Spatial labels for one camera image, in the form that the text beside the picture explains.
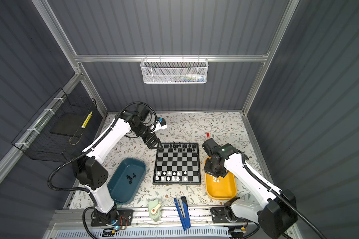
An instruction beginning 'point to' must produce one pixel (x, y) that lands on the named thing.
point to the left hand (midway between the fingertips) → (158, 142)
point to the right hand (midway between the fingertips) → (210, 174)
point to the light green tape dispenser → (154, 210)
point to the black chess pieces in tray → (128, 177)
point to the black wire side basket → (63, 129)
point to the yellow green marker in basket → (87, 120)
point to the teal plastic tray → (124, 182)
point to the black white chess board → (177, 163)
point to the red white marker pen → (208, 135)
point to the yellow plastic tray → (220, 188)
